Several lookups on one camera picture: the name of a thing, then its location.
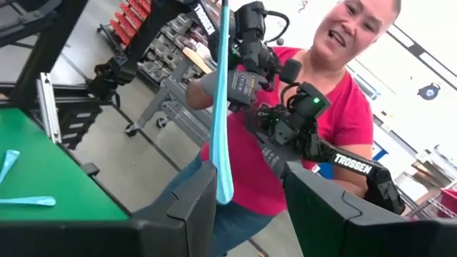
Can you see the black table frame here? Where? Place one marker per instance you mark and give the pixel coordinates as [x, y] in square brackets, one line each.
[46, 53]

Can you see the person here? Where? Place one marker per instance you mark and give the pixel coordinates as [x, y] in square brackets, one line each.
[342, 118]

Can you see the green table mat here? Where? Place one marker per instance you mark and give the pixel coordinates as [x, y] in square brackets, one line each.
[53, 178]

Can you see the silver aluminium extrusion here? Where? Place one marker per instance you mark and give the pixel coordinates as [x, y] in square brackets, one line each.
[48, 107]

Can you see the person's left hand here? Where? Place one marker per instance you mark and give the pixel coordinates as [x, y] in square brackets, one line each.
[275, 157]

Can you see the red bin shelf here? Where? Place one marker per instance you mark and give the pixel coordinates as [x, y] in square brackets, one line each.
[125, 25]

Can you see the grey parts bins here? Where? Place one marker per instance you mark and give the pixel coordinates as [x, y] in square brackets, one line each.
[168, 50]

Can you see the person's right hand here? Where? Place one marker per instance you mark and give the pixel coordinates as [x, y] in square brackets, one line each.
[239, 85]

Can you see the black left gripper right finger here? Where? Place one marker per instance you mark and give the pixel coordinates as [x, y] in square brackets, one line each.
[339, 232]

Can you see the red bin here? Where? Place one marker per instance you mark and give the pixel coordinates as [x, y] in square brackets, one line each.
[448, 201]

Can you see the person's hand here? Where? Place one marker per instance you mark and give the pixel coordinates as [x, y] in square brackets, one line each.
[275, 157]
[239, 85]

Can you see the grey wheeled cart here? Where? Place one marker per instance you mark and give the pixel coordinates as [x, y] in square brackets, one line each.
[171, 103]

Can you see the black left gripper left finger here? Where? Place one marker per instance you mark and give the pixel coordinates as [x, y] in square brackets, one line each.
[160, 235]

